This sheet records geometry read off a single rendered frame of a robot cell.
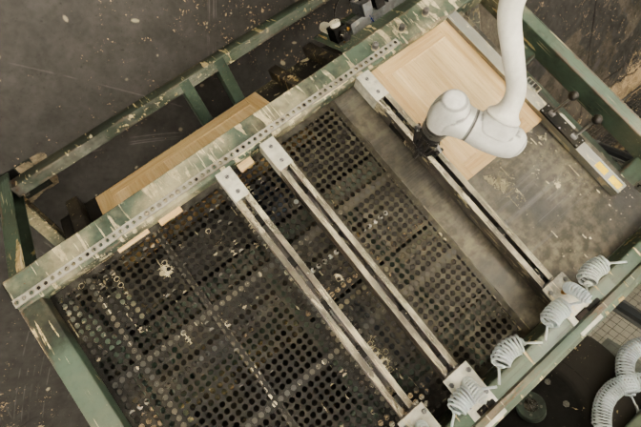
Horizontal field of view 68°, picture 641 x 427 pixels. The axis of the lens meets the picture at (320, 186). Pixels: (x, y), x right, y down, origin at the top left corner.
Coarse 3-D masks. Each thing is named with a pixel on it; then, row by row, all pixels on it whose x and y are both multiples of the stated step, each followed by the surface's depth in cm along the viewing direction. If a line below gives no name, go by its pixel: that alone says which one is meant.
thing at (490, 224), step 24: (384, 96) 181; (384, 120) 184; (408, 120) 178; (408, 144) 180; (432, 168) 176; (456, 192) 172; (480, 216) 169; (504, 240) 167; (528, 264) 169; (552, 288) 160; (576, 288) 152; (576, 312) 158
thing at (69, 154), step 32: (320, 0) 243; (256, 32) 234; (320, 64) 240; (160, 96) 221; (96, 128) 218; (128, 128) 220; (64, 160) 211; (0, 192) 205; (288, 192) 247; (320, 192) 237; (32, 224) 216; (64, 224) 216; (192, 224) 188; (32, 256) 179; (160, 256) 183; (352, 288) 279; (96, 320) 185
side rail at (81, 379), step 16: (32, 304) 154; (48, 304) 156; (32, 320) 153; (48, 320) 153; (48, 336) 152; (64, 336) 152; (48, 352) 151; (64, 352) 151; (80, 352) 153; (64, 368) 150; (80, 368) 150; (80, 384) 148; (96, 384) 149; (80, 400) 147; (96, 400) 147; (112, 400) 150; (96, 416) 146; (112, 416) 146
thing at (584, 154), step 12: (456, 12) 197; (456, 24) 195; (468, 24) 196; (468, 36) 194; (480, 36) 194; (480, 48) 193; (492, 60) 191; (504, 72) 190; (528, 96) 188; (540, 108) 187; (552, 132) 187; (564, 144) 186; (576, 156) 184; (588, 156) 182; (588, 168) 183; (600, 180) 182; (612, 192) 180
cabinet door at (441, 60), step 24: (408, 48) 193; (432, 48) 194; (456, 48) 195; (384, 72) 189; (408, 72) 190; (432, 72) 191; (456, 72) 192; (480, 72) 192; (408, 96) 187; (432, 96) 188; (480, 96) 189; (528, 120) 187; (456, 144) 183; (456, 168) 180; (480, 168) 180
